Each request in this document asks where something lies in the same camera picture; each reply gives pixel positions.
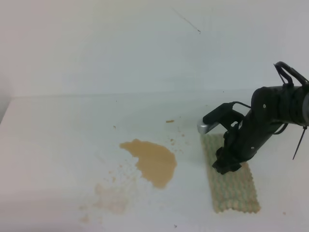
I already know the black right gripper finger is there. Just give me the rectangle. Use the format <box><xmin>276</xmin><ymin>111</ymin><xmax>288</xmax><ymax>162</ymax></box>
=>
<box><xmin>212</xmin><ymin>147</ymin><xmax>225</xmax><ymax>169</ymax></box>
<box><xmin>220</xmin><ymin>161</ymin><xmax>241</xmax><ymax>174</ymax></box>

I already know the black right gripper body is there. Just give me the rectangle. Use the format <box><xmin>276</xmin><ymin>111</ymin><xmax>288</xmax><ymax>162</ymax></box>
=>
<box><xmin>221</xmin><ymin>86</ymin><xmax>294</xmax><ymax>164</ymax></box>

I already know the green striped rag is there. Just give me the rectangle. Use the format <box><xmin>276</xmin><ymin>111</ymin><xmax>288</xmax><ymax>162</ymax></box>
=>
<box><xmin>200</xmin><ymin>134</ymin><xmax>260</xmax><ymax>213</ymax></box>

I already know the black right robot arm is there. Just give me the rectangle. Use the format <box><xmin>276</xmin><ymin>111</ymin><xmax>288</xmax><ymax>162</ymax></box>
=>
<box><xmin>212</xmin><ymin>86</ymin><xmax>309</xmax><ymax>174</ymax></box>

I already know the brown coffee stain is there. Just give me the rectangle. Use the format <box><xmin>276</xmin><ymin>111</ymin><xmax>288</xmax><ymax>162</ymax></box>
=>
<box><xmin>120</xmin><ymin>139</ymin><xmax>177</xmax><ymax>189</ymax></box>

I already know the black cable tie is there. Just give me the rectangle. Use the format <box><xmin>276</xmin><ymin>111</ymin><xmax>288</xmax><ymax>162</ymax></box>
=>
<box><xmin>293</xmin><ymin>126</ymin><xmax>308</xmax><ymax>160</ymax></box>

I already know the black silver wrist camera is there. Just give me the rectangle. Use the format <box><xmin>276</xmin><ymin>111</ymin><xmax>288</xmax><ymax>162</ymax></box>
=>
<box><xmin>197</xmin><ymin>102</ymin><xmax>244</xmax><ymax>135</ymax></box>

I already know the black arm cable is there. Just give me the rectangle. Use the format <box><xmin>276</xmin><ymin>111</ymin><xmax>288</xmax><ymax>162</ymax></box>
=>
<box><xmin>273</xmin><ymin>61</ymin><xmax>309</xmax><ymax>88</ymax></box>

